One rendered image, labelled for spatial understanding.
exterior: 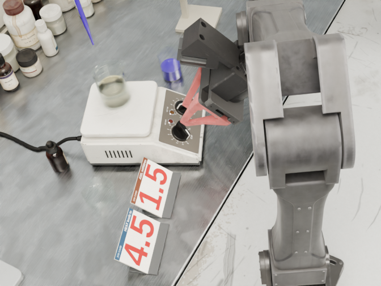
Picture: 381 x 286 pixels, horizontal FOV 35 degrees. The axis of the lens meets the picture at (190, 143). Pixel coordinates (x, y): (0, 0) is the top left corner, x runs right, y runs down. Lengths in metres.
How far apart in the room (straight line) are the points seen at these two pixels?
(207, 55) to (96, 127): 0.28
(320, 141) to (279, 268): 0.25
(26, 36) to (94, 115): 0.33
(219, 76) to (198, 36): 0.07
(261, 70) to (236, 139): 0.53
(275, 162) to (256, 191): 0.45
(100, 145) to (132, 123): 0.07
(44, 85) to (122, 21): 0.23
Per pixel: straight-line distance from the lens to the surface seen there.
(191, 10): 1.32
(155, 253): 0.97
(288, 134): 0.56
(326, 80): 0.56
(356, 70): 1.19
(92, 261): 0.99
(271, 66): 0.56
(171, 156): 1.03
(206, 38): 0.83
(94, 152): 1.05
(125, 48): 1.28
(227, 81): 0.85
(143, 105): 1.04
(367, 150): 1.07
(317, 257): 0.75
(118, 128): 1.01
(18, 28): 1.30
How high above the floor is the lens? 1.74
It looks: 51 degrees down
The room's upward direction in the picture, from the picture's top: 11 degrees counter-clockwise
